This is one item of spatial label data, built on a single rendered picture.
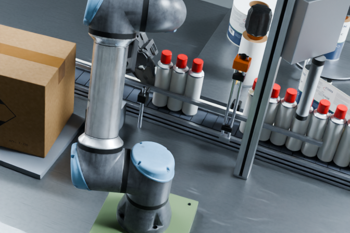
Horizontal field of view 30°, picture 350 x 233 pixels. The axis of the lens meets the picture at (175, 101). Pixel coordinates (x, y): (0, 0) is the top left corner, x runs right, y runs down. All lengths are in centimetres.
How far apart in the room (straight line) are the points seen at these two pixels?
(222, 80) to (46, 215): 85
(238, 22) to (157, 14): 100
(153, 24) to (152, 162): 35
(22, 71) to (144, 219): 54
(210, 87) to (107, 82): 77
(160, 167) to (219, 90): 72
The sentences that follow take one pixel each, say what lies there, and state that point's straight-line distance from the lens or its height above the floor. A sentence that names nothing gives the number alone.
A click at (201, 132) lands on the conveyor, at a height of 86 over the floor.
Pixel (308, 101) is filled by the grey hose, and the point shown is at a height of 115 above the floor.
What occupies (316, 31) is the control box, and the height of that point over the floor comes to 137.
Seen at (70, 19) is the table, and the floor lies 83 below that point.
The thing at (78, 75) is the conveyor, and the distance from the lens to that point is 228.
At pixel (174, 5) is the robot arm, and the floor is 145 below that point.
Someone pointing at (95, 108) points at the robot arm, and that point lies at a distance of 162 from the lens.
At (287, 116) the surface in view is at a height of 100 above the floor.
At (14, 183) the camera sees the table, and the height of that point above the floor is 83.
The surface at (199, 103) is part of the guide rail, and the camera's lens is 208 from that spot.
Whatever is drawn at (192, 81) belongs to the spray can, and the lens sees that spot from 207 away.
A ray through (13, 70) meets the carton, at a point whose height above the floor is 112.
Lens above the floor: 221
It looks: 37 degrees down
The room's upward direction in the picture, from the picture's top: 9 degrees clockwise
